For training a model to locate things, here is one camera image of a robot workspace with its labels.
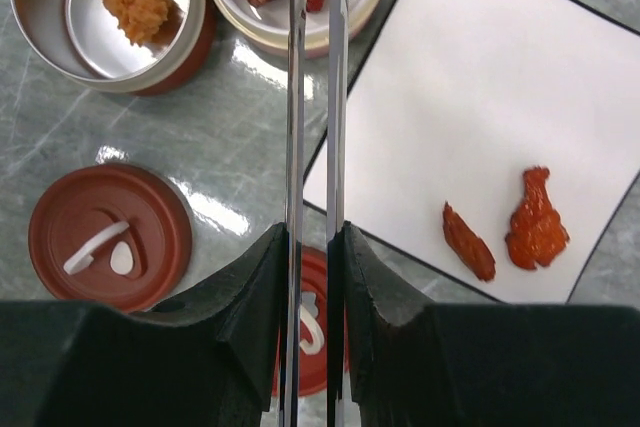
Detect metal tongs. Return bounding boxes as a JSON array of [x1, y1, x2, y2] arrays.
[[278, 0, 344, 426]]

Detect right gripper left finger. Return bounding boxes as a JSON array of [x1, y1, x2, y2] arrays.
[[1, 224, 287, 426]]

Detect white rectangular plate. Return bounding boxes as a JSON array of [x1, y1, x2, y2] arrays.
[[302, 0, 640, 304]]

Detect steel bowl red base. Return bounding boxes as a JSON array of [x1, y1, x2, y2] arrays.
[[11, 0, 216, 96]]

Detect red chicken drumstick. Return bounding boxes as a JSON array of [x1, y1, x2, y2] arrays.
[[505, 166, 570, 270]]

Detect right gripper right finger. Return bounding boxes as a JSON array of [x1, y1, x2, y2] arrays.
[[344, 225, 639, 426]]

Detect brown chicken wing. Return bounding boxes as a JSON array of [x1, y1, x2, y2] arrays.
[[442, 202, 496, 282]]

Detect red lid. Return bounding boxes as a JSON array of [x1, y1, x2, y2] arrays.
[[28, 163, 193, 312], [299, 247, 328, 397]]

